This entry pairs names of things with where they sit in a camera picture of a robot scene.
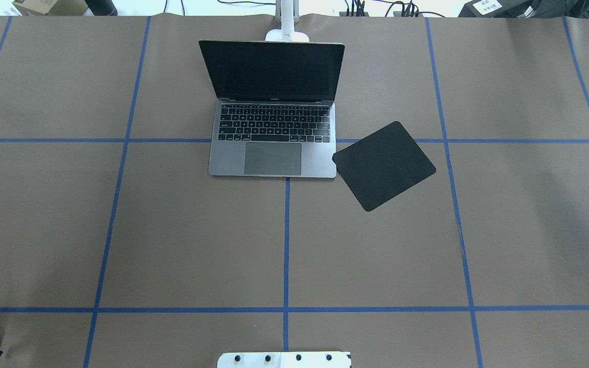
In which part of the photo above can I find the white desk lamp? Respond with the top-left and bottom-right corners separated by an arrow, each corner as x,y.
264,1 -> 310,43

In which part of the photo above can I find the black water bottle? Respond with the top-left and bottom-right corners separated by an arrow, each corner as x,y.
84,0 -> 118,16

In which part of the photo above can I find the black mouse pad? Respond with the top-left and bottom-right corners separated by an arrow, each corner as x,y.
332,121 -> 437,212

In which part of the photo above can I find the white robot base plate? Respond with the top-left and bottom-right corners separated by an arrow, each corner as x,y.
216,351 -> 352,367

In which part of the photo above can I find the grey laptop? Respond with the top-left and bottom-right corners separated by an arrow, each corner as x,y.
198,40 -> 345,178

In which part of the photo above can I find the cardboard box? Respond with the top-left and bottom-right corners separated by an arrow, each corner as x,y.
12,0 -> 88,16

